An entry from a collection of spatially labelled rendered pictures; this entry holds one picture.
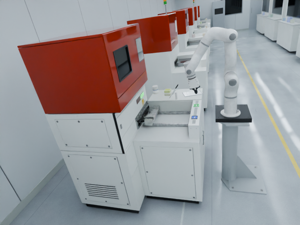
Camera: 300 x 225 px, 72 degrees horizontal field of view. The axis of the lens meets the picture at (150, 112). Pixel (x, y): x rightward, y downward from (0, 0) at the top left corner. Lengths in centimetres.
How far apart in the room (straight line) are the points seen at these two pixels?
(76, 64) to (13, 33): 150
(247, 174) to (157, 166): 111
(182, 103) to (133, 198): 114
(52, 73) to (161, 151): 116
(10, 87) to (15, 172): 99
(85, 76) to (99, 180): 108
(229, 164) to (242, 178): 29
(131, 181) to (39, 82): 119
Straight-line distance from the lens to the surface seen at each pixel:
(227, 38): 191
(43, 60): 182
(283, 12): 1029
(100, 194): 241
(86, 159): 211
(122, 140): 178
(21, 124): 295
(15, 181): 299
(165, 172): 215
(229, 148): 238
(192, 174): 210
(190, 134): 189
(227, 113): 219
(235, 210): 244
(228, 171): 255
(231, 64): 203
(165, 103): 240
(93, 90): 166
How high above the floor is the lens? 189
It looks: 26 degrees down
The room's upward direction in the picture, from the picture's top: 9 degrees counter-clockwise
